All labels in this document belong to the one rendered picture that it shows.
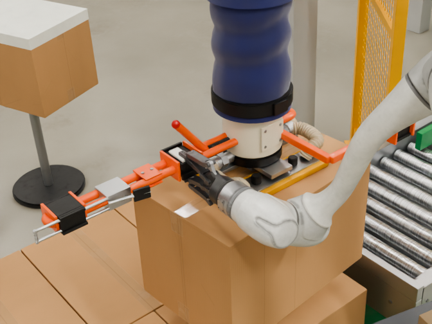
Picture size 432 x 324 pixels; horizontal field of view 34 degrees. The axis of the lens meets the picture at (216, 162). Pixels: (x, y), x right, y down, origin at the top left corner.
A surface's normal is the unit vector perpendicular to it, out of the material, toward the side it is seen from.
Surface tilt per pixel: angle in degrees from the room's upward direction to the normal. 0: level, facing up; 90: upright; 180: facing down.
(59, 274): 0
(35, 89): 90
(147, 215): 89
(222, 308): 89
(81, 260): 0
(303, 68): 90
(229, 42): 67
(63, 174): 0
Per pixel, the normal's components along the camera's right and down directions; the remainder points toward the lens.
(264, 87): 0.32, 0.46
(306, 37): 0.62, 0.40
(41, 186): -0.05, -0.84
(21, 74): -0.51, 0.49
